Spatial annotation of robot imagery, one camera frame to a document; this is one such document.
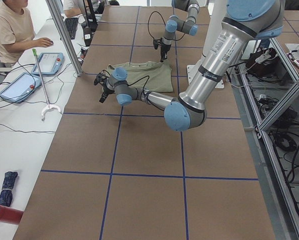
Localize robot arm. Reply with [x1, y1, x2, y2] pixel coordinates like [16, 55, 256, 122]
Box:
[94, 0, 285, 132]
[155, 0, 200, 62]

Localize olive green t-shirt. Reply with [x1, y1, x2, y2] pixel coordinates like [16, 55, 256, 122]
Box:
[106, 60, 173, 93]

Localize person in beige shirt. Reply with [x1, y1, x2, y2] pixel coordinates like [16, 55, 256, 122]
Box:
[0, 0, 51, 67]

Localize aluminium frame post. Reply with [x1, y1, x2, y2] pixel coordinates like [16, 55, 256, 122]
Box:
[46, 0, 83, 77]

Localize red cylindrical tube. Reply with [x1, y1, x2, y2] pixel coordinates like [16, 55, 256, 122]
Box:
[0, 205, 24, 225]

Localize brown bag on floor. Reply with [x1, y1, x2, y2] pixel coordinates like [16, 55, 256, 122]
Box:
[245, 47, 287, 80]

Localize far blue teach pendant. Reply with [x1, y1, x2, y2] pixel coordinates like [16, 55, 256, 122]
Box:
[36, 52, 64, 76]

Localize folded dark plaid umbrella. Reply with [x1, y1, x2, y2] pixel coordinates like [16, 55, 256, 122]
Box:
[0, 171, 18, 207]

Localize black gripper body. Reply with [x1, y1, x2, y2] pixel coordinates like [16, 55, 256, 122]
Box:
[102, 84, 114, 98]
[160, 43, 171, 55]

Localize black keyboard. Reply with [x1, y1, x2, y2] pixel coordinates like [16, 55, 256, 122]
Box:
[64, 17, 78, 40]

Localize brown paper table mat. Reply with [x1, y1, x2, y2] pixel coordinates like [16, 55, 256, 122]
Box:
[14, 6, 275, 240]

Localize blue teach pendant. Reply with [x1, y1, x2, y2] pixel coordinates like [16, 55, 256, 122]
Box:
[36, 52, 64, 76]
[0, 72, 41, 103]

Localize near blue teach pendant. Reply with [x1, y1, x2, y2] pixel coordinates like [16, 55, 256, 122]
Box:
[0, 72, 41, 103]

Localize reacher grabber stick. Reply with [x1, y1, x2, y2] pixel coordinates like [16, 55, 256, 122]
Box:
[32, 48, 61, 121]

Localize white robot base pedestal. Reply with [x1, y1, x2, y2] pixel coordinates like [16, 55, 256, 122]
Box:
[187, 0, 227, 84]

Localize black power adapter box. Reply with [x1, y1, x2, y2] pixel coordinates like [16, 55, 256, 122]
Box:
[83, 26, 93, 47]

